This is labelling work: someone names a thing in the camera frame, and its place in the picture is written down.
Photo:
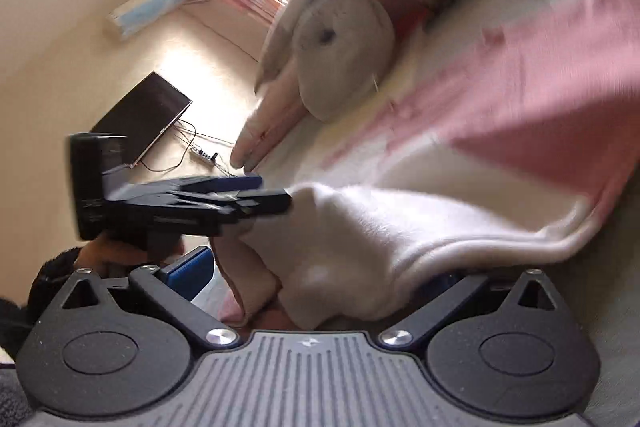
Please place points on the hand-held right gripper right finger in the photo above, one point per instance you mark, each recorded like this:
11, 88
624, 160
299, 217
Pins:
450, 303

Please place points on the pink and white sweater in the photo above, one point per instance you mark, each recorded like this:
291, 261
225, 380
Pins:
450, 167

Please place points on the power strip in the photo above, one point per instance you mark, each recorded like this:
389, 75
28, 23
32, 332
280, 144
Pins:
202, 155

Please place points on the person's left hand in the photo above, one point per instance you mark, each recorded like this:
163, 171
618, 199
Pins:
115, 252

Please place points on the black television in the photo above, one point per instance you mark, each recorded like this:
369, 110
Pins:
142, 117

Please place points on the grey cat face cushion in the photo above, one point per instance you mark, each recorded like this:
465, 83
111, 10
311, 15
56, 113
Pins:
345, 52

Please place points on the white air conditioner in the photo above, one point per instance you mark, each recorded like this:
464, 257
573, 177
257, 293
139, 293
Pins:
150, 9

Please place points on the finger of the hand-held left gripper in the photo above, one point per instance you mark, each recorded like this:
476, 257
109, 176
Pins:
225, 183
240, 207

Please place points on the grey patterned pillow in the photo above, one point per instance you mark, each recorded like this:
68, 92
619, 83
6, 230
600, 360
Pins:
280, 37

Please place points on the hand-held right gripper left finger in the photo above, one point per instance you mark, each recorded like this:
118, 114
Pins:
192, 270

